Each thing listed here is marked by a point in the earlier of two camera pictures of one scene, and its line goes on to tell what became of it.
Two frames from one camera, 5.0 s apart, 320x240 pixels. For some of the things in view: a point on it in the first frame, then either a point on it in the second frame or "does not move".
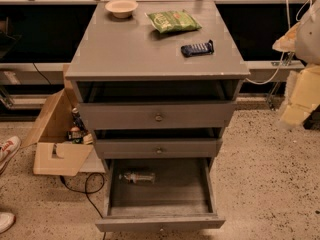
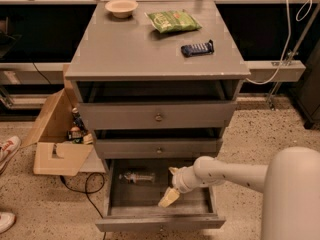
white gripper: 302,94 → 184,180
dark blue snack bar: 197,48 does not move
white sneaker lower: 7,220 does not move
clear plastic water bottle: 137,177 does not move
